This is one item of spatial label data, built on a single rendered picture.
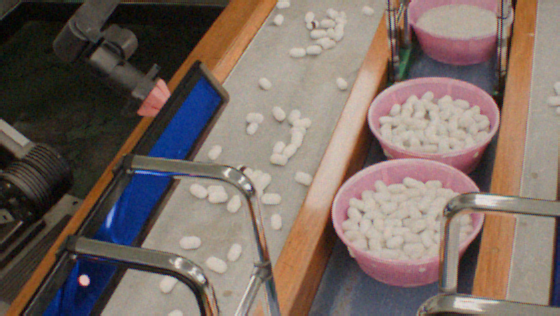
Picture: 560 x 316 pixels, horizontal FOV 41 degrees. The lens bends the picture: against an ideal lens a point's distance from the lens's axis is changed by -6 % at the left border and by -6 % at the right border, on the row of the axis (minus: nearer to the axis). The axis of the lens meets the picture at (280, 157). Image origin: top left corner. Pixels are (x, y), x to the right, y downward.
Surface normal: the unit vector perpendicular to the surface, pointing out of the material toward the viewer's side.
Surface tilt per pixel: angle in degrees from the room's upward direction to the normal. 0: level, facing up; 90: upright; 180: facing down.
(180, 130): 58
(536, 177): 0
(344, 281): 0
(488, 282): 0
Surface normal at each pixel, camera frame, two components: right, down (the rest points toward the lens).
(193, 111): 0.73, -0.33
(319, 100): -0.12, -0.78
